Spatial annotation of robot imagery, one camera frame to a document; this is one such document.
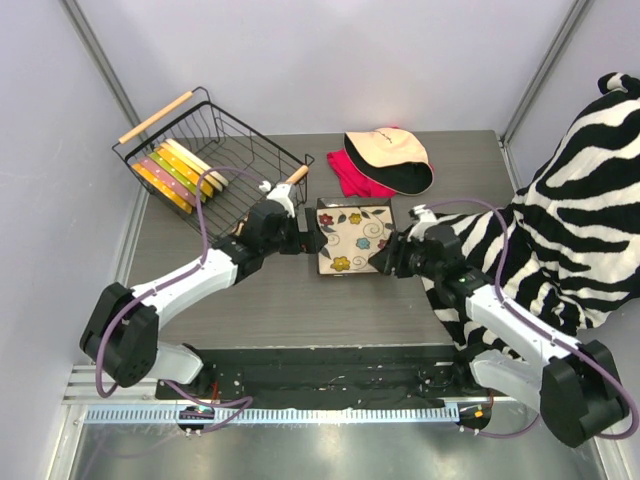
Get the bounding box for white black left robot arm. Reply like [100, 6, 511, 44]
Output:
[80, 200, 327, 399]

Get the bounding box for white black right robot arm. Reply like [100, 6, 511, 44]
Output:
[369, 225, 639, 447]

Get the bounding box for pink dotted round plate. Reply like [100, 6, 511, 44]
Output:
[140, 157, 196, 207]

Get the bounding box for beige black bucket hat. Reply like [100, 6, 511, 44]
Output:
[343, 127, 434, 196]

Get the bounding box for cream flower square plate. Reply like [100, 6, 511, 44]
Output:
[317, 201, 395, 276]

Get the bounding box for black wire dish rack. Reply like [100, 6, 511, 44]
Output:
[112, 87, 314, 241]

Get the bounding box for teal glazed square plate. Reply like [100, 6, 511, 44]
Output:
[316, 197, 391, 209]

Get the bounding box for grey slotted cable duct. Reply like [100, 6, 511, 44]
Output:
[84, 403, 459, 425]

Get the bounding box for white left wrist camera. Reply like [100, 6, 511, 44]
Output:
[258, 180, 295, 217]

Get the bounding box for zebra striped blanket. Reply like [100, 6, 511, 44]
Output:
[436, 73, 639, 336]

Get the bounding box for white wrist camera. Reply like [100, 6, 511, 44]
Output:
[258, 180, 295, 217]
[409, 204, 437, 226]

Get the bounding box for red folded cloth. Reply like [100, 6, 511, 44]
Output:
[327, 126, 405, 198]

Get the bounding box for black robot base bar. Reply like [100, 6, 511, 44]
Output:
[154, 344, 516, 407]

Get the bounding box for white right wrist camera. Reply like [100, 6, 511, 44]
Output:
[409, 204, 437, 226]

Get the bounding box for green dotted round plate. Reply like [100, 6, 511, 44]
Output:
[149, 149, 197, 194]

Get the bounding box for cream round plate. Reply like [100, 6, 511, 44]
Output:
[167, 139, 229, 191]

